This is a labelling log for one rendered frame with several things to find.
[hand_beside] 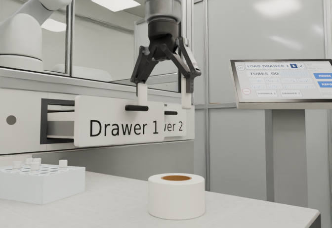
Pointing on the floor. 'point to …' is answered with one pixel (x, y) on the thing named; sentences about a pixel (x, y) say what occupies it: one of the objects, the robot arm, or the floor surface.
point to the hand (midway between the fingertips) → (163, 105)
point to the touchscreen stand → (286, 157)
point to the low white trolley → (45, 216)
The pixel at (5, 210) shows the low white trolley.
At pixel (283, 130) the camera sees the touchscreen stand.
